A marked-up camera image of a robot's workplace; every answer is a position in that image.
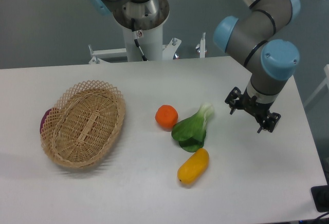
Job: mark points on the purple fruit behind basket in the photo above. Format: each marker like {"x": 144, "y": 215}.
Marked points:
{"x": 49, "y": 120}

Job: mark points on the black device at table edge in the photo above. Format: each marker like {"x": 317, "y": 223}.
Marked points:
{"x": 320, "y": 197}

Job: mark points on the orange tangerine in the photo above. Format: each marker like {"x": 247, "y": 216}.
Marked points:
{"x": 166, "y": 116}

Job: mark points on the yellow mango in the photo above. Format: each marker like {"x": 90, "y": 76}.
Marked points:
{"x": 194, "y": 167}

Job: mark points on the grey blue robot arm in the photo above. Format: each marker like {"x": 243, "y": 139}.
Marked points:
{"x": 248, "y": 41}

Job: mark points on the green bok choy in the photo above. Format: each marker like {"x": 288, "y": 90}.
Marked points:
{"x": 190, "y": 133}

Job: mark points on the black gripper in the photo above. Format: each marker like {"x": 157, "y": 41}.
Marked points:
{"x": 238, "y": 101}

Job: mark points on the woven wicker basket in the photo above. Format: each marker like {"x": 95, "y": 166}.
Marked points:
{"x": 91, "y": 115}

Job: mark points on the white frame at right edge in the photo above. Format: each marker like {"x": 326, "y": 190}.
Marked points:
{"x": 320, "y": 91}

